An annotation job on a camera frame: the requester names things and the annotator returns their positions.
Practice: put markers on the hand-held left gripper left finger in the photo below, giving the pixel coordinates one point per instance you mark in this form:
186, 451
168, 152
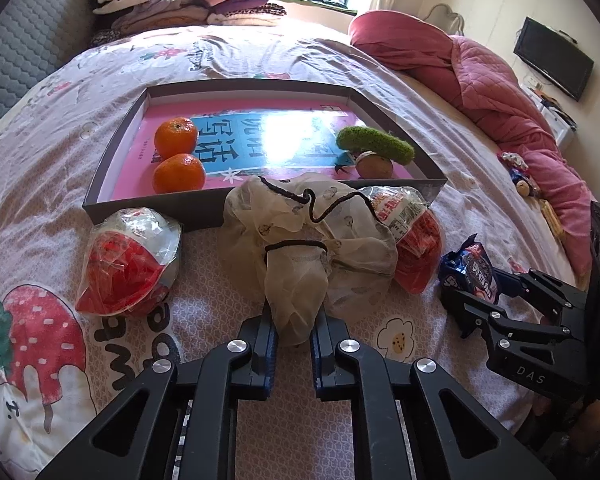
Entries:
262, 360

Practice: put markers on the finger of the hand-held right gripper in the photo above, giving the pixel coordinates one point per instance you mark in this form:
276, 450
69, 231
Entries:
475, 315
540, 290

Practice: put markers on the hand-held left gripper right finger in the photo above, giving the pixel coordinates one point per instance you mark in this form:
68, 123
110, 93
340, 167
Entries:
325, 360

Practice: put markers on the dark blue snack packet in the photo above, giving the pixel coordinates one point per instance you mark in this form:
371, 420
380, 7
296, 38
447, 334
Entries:
472, 270

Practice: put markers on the clear bag of red snacks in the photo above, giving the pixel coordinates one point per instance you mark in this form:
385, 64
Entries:
415, 250
125, 265

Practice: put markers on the brown walnut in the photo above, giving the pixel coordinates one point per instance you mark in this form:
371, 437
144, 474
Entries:
375, 166

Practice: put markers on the grey cardboard box tray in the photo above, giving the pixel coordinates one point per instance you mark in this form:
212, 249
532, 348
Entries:
130, 212

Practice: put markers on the orange mandarin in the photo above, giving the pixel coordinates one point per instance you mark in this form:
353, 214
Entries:
179, 174
176, 137

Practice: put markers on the person's right hand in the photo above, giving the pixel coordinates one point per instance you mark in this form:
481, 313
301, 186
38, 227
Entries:
595, 430

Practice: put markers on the yellow flat packet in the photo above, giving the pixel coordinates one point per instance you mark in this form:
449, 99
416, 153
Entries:
552, 220

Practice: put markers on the small colourful stuffed toy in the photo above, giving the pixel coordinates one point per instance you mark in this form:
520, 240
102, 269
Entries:
522, 175

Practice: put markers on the white drawer cabinet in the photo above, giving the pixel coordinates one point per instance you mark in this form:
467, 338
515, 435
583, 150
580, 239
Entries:
555, 117

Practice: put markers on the pink quilted duvet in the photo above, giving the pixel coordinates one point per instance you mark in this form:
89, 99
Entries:
480, 75

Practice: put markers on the black flat television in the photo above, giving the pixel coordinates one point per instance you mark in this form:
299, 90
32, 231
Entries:
555, 57

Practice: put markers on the green windowsill mat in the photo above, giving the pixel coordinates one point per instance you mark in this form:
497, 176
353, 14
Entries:
345, 10

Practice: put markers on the pile of folded clothes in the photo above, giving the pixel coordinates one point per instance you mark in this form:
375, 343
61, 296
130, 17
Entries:
180, 0

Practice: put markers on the grey quilted headboard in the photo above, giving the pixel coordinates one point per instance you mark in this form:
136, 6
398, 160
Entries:
20, 50

